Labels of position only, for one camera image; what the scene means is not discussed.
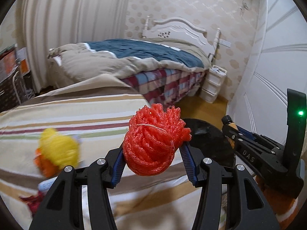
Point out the white wardrobe doors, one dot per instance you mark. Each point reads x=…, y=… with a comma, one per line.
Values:
x=271, y=64

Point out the white wall socket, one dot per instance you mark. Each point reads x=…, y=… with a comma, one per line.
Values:
x=225, y=43

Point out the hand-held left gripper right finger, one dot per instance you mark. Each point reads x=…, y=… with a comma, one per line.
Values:
x=189, y=165

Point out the dark red mesh net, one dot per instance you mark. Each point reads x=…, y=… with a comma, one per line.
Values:
x=33, y=198

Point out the trash bin black bag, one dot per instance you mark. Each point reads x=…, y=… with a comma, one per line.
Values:
x=206, y=139

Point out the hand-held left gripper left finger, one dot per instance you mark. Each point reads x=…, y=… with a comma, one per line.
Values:
x=118, y=165

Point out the orange white cardboard box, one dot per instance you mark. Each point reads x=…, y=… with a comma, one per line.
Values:
x=24, y=64
x=8, y=63

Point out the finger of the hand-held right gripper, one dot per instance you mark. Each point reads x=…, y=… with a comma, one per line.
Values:
x=232, y=137
x=254, y=137

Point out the white wooden headboard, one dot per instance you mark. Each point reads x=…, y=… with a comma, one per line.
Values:
x=175, y=28

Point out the yellow foam net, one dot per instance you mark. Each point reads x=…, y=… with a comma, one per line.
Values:
x=60, y=148

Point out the white plastic drawer unit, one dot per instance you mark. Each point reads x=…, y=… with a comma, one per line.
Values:
x=212, y=86

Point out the brown bottle gold label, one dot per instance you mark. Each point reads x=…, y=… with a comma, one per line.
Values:
x=227, y=119

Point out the plaid bed sheet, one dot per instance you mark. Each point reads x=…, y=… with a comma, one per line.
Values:
x=168, y=81

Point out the white tube rail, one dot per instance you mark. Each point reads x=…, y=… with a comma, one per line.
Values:
x=16, y=83

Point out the person's right forearm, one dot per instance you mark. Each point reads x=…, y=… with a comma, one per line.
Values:
x=283, y=208

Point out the red foam net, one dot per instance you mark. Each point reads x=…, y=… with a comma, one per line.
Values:
x=153, y=139

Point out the beige teal quilt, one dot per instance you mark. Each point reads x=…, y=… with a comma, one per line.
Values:
x=144, y=52

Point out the striped tablecloth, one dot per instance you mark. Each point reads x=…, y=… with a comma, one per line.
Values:
x=72, y=115

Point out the cream striped curtain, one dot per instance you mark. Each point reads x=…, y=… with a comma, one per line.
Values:
x=72, y=16

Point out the orange foil wrapper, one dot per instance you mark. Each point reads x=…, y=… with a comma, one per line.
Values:
x=45, y=169

